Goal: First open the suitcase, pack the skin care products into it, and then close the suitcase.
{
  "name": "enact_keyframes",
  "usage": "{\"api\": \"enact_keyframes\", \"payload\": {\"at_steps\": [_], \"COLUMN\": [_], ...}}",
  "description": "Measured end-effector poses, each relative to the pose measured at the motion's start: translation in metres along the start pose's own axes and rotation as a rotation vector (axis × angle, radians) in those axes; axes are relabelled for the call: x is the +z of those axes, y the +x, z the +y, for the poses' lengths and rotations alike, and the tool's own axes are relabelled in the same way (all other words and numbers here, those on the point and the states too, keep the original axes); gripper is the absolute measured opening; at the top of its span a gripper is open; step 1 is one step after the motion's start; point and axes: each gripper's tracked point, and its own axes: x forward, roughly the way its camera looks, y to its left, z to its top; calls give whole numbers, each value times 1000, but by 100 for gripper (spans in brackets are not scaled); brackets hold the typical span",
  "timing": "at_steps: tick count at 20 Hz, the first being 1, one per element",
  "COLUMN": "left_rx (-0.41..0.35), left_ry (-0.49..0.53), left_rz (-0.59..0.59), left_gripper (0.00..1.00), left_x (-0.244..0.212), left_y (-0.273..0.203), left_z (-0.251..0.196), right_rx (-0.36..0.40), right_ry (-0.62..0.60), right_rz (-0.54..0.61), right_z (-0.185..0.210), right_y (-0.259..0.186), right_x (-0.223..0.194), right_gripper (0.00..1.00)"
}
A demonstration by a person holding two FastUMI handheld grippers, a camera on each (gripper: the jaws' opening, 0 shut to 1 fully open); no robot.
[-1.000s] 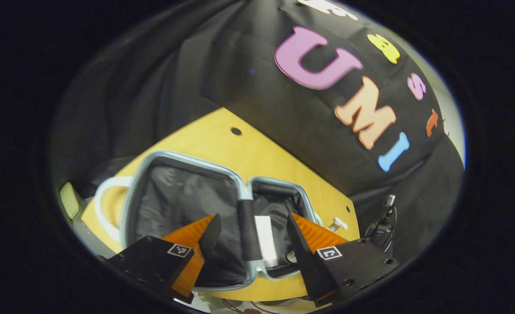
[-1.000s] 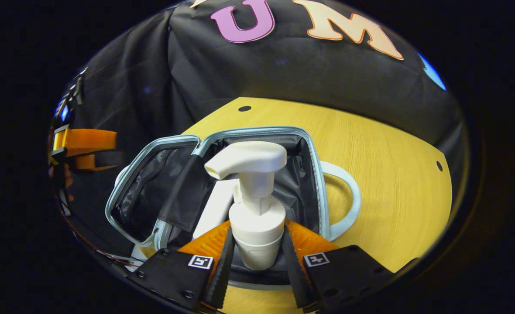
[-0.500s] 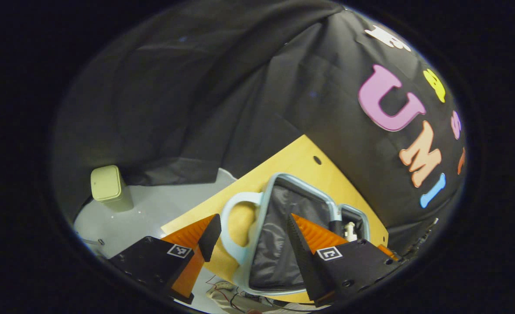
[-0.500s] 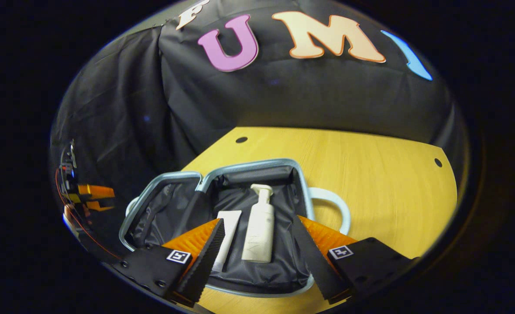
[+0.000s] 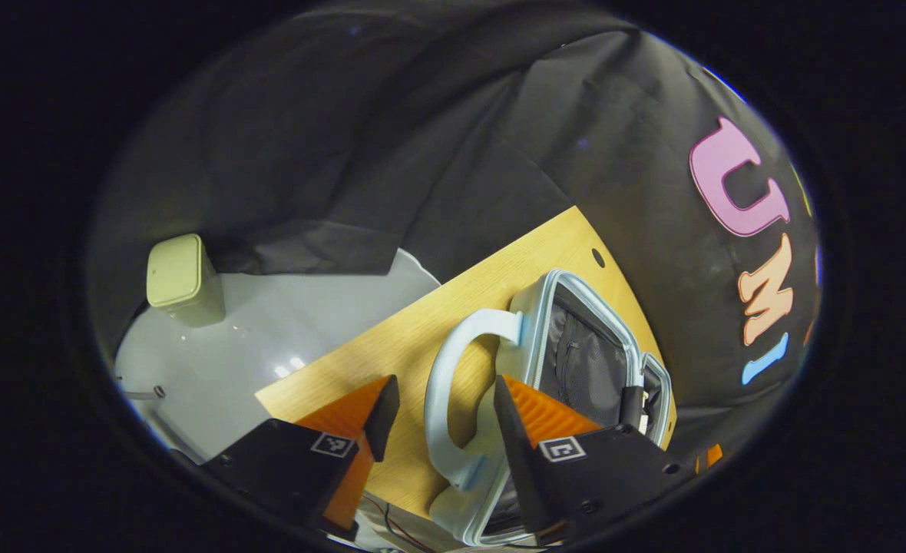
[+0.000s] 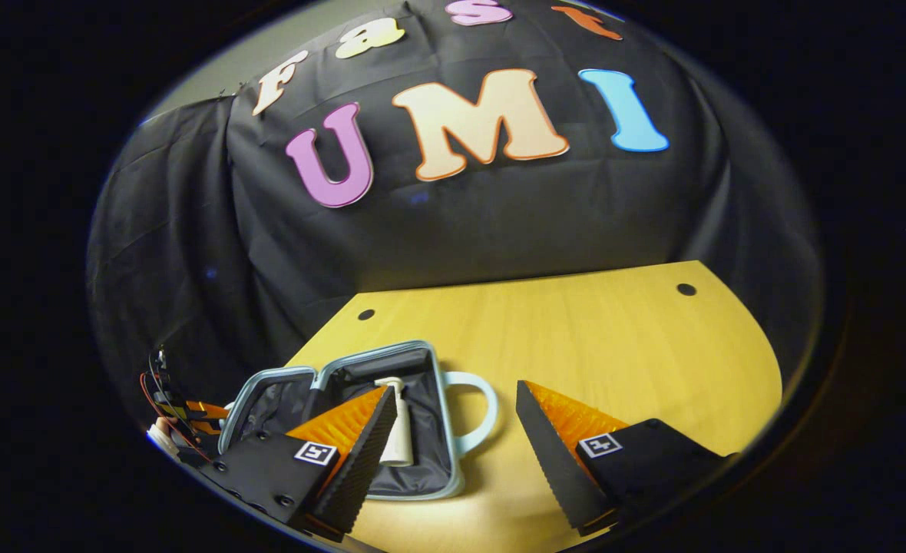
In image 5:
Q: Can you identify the beige trash bin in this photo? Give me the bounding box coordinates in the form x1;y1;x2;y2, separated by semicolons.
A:
146;233;227;329

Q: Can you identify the black backdrop cloth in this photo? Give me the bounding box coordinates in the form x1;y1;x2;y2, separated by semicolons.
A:
88;0;822;469

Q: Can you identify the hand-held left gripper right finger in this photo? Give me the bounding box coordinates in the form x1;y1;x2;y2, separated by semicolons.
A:
493;374;699;546

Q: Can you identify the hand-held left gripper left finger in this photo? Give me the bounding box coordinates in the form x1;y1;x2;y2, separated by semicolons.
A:
200;374;402;542

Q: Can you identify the light blue suitcase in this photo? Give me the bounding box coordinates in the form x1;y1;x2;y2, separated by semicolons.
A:
424;269;673;548

